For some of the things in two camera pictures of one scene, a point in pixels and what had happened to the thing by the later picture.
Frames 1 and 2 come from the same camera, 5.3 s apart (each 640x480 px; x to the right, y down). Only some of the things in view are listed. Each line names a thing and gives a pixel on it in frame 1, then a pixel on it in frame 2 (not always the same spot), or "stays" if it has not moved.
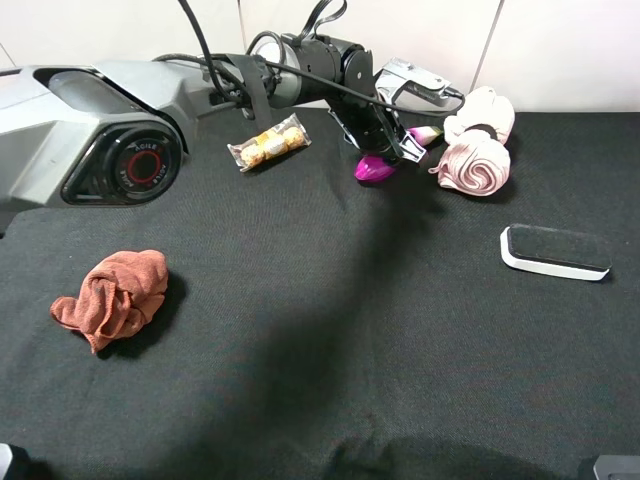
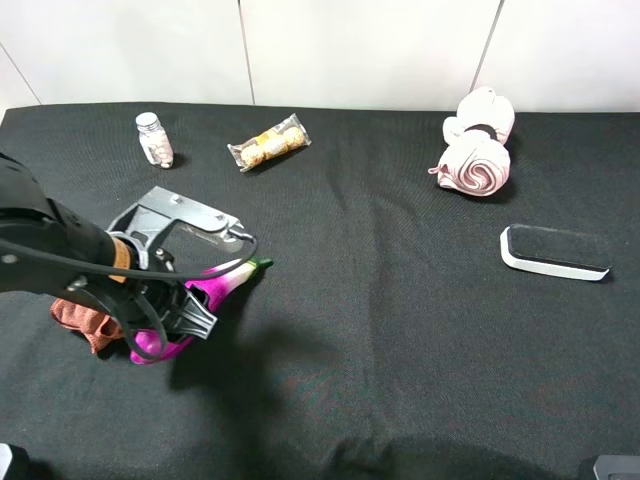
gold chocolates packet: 253,151 stays
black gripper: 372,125 -> 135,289
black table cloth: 296,321 stays
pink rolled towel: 476,162 stays
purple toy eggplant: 377,168 -> 218,285
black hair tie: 483,127 stays
